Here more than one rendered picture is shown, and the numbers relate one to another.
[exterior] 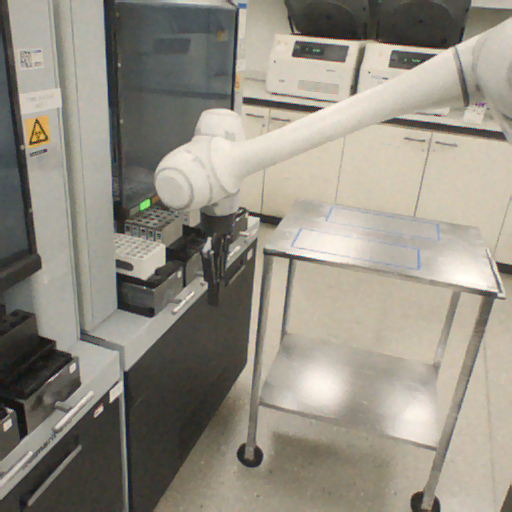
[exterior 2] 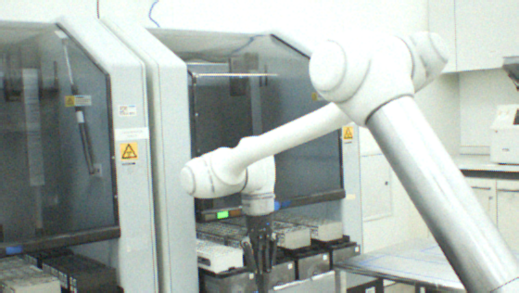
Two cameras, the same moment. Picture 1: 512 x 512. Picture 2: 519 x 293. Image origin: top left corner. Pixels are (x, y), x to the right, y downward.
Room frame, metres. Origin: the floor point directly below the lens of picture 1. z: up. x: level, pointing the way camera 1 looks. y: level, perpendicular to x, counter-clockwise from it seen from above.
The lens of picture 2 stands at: (-0.33, -0.85, 1.28)
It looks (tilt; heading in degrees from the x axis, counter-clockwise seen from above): 3 degrees down; 34
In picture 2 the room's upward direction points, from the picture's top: 3 degrees counter-clockwise
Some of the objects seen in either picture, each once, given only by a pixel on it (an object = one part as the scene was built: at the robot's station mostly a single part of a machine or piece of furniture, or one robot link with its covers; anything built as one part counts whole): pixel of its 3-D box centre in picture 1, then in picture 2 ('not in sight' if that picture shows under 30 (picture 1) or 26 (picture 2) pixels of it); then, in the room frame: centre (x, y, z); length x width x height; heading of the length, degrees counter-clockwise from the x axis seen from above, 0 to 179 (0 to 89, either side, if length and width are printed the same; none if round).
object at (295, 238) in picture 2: (195, 213); (296, 239); (1.39, 0.19, 0.85); 0.12 x 0.02 x 0.06; 161
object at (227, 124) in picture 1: (217, 149); (252, 164); (1.03, 0.09, 1.14); 0.13 x 0.11 x 0.16; 166
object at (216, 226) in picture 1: (217, 229); (259, 229); (1.04, 0.09, 0.96); 0.08 x 0.07 x 0.09; 162
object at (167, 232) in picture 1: (169, 231); not in sight; (1.25, 0.23, 0.85); 0.12 x 0.02 x 0.06; 162
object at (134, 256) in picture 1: (102, 251); (203, 256); (1.13, 0.38, 0.83); 0.30 x 0.10 x 0.06; 72
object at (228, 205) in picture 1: (218, 198); (258, 203); (1.04, 0.09, 1.03); 0.09 x 0.09 x 0.06
